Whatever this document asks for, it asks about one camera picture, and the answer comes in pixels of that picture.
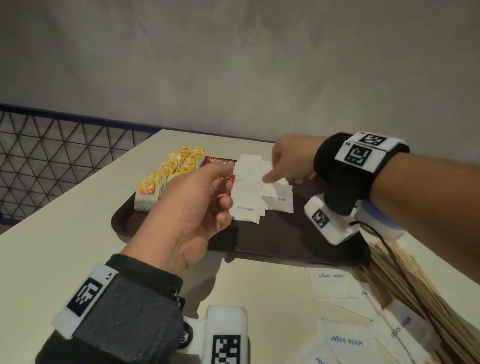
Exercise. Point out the person's left hand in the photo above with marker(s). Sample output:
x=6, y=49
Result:
x=176, y=225

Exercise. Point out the person's right hand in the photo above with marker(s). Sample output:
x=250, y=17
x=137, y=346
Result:
x=296, y=155

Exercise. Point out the row of tea bags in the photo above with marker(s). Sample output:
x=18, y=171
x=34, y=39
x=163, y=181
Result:
x=187, y=165
x=144, y=204

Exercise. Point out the row of red coffee sachets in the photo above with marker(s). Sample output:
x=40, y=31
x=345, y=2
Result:
x=221, y=161

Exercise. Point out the dark brown tray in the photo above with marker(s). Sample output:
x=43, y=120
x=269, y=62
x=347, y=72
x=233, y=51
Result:
x=281, y=240

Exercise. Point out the pile of white sugar packets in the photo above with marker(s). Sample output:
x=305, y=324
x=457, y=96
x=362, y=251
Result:
x=333, y=285

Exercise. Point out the pile of wooden stir sticks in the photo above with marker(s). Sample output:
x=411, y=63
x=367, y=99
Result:
x=420, y=285

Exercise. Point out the person's right forearm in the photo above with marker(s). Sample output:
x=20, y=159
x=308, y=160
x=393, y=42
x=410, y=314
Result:
x=431, y=202

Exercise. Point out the black left wrist band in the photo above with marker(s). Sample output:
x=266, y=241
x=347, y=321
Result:
x=123, y=318

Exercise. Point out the blue and white mug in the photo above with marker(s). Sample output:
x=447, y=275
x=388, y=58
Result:
x=382, y=223

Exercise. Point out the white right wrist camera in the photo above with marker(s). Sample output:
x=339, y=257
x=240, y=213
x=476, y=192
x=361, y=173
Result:
x=337, y=232

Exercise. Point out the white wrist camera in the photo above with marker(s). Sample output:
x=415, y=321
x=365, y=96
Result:
x=225, y=322
x=337, y=232

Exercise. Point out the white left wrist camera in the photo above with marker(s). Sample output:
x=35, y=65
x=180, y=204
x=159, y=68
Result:
x=225, y=322

